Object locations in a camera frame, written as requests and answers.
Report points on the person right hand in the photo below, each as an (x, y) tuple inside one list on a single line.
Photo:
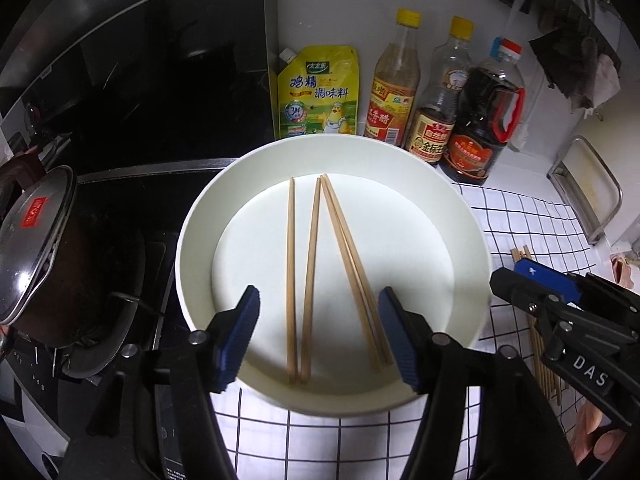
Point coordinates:
[(587, 438)]

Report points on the white checkered cloth mat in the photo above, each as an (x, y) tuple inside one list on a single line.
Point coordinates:
[(518, 437)]

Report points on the metal rack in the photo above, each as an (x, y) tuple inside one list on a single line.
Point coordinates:
[(585, 182)]

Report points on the white round bowl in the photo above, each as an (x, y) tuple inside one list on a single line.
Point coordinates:
[(414, 233)]

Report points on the pot with glass lid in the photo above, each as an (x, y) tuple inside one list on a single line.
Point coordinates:
[(70, 280)]

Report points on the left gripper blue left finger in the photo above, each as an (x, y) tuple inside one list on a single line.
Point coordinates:
[(235, 328)]

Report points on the yellow cap vinegar bottle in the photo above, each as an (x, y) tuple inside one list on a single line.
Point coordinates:
[(395, 80)]

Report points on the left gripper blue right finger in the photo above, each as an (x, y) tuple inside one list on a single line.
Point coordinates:
[(402, 331)]

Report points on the black stove top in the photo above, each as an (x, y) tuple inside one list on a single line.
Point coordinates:
[(105, 84)]

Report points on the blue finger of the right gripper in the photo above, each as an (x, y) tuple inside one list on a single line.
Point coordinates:
[(519, 291), (561, 284)]

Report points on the yellow seasoning pouch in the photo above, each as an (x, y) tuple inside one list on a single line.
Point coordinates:
[(318, 91)]

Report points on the dark hanging cloth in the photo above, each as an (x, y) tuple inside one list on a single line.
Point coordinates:
[(572, 63)]

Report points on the yellow cap soy sauce bottle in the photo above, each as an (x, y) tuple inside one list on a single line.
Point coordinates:
[(435, 114)]

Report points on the large dark soy sauce jug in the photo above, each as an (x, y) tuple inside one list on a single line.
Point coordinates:
[(489, 109)]

